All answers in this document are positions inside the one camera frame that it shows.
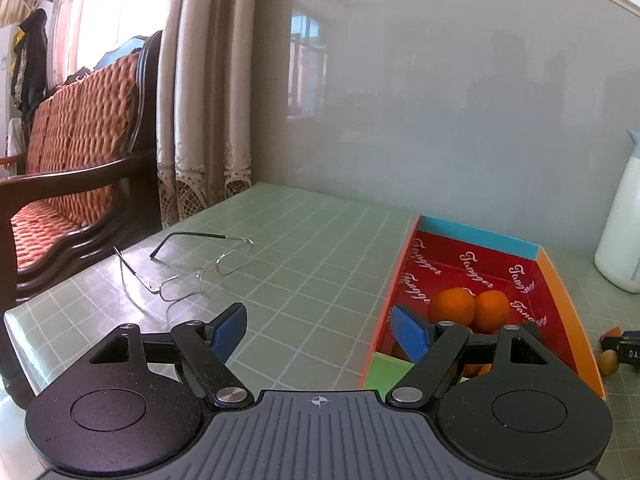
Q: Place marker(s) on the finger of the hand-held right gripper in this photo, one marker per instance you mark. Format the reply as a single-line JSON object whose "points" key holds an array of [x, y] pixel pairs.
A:
{"points": [[611, 336]]}

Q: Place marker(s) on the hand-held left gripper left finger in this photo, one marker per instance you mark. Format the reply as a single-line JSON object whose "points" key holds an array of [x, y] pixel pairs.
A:
{"points": [[227, 330]]}

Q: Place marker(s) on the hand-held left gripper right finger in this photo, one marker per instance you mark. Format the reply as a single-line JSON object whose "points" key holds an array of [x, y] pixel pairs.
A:
{"points": [[410, 332]]}

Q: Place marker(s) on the small tan round fruit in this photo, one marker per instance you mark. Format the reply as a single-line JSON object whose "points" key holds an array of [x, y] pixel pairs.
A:
{"points": [[607, 362]]}

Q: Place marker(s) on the orange tangerine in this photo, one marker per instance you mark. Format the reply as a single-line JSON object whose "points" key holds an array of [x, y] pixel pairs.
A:
{"points": [[452, 306], [493, 310]]}

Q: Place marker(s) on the small wrinkled tangerine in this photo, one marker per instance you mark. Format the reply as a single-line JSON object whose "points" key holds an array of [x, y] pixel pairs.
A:
{"points": [[476, 371]]}

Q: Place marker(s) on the colourful cardboard box red inside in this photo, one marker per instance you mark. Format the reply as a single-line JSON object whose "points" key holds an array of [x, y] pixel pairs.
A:
{"points": [[500, 270]]}

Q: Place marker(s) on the white thermos jug grey lid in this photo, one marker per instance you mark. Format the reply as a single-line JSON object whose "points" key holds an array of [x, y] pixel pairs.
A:
{"points": [[620, 220]]}

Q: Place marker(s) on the orange woven seat cushion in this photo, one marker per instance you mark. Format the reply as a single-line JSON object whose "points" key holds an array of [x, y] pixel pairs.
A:
{"points": [[35, 235]]}

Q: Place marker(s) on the wooden sofa with orange cushions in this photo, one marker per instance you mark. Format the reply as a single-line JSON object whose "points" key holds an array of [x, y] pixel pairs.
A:
{"points": [[60, 180]]}

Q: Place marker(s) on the orange woven back cushion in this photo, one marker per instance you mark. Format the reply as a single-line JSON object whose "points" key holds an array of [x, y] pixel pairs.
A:
{"points": [[85, 135]]}

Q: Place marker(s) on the beige lace curtain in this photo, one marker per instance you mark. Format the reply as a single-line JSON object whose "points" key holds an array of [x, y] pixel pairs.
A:
{"points": [[210, 85]]}

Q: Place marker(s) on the dark hanging clothes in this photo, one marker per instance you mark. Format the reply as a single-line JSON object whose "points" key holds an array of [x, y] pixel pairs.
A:
{"points": [[29, 60]]}

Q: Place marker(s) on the metal frame eyeglasses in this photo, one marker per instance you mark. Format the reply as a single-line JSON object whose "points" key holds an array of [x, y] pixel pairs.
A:
{"points": [[197, 274]]}

